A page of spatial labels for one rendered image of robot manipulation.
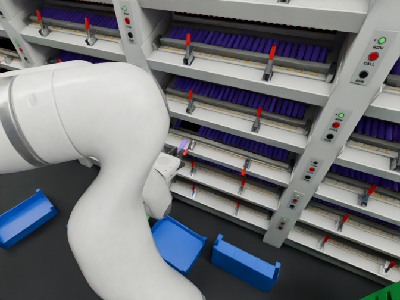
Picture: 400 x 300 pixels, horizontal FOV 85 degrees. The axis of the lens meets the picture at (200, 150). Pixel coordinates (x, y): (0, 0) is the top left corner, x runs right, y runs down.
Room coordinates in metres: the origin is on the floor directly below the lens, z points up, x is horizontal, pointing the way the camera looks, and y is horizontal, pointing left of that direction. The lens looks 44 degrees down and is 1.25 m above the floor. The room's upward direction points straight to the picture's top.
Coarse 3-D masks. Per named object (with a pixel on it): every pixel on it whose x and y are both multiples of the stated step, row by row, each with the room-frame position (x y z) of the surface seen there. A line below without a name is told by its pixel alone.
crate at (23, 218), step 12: (24, 204) 0.75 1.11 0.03; (36, 204) 0.77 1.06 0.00; (48, 204) 0.77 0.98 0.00; (0, 216) 0.66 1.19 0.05; (12, 216) 0.69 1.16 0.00; (24, 216) 0.69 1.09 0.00; (36, 216) 0.69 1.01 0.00; (48, 216) 0.67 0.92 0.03; (0, 228) 0.61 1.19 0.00; (12, 228) 0.61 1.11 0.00; (24, 228) 0.58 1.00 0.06; (36, 228) 0.61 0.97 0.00; (0, 240) 0.50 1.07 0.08; (12, 240) 0.52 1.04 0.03
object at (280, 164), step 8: (184, 136) 0.79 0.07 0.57; (192, 136) 0.77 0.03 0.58; (208, 144) 0.73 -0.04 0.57; (216, 144) 0.72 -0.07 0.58; (240, 152) 0.67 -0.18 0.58; (248, 152) 0.66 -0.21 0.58; (256, 160) 0.64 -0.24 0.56; (264, 160) 0.62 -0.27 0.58; (272, 160) 0.62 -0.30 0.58; (272, 168) 0.60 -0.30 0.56; (280, 168) 0.59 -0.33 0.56
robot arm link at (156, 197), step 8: (152, 168) 0.37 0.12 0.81; (152, 176) 0.35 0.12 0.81; (160, 176) 0.37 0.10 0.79; (152, 184) 0.34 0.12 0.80; (160, 184) 0.35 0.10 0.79; (144, 192) 0.31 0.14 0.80; (152, 192) 0.32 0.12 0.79; (160, 192) 0.33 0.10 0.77; (168, 192) 0.35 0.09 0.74; (144, 200) 0.30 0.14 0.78; (152, 200) 0.31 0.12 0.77; (160, 200) 0.32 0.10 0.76; (168, 200) 0.34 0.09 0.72; (152, 208) 0.30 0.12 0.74; (160, 208) 0.31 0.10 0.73; (168, 208) 0.33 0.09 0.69; (152, 216) 0.31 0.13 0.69; (160, 216) 0.31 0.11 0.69
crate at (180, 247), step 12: (168, 216) 0.66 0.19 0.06; (156, 228) 0.61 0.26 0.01; (168, 228) 0.61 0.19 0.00; (180, 228) 0.61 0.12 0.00; (156, 240) 0.53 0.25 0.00; (168, 240) 0.53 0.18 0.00; (180, 240) 0.53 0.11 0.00; (192, 240) 0.53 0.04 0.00; (204, 240) 0.50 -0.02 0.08; (168, 252) 0.47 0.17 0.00; (180, 252) 0.47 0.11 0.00; (192, 252) 0.47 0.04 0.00; (180, 264) 0.41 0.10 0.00; (192, 264) 0.40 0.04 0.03
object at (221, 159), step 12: (168, 132) 0.83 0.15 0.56; (192, 132) 0.81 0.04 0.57; (168, 144) 0.77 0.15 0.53; (204, 156) 0.69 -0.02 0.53; (216, 156) 0.68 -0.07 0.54; (228, 156) 0.68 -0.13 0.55; (276, 156) 0.65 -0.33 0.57; (288, 156) 0.65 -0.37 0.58; (240, 168) 0.62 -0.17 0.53; (252, 168) 0.61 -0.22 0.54; (264, 168) 0.60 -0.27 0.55; (276, 168) 0.60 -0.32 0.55; (288, 168) 0.58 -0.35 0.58; (276, 180) 0.55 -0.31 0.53; (288, 180) 0.55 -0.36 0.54
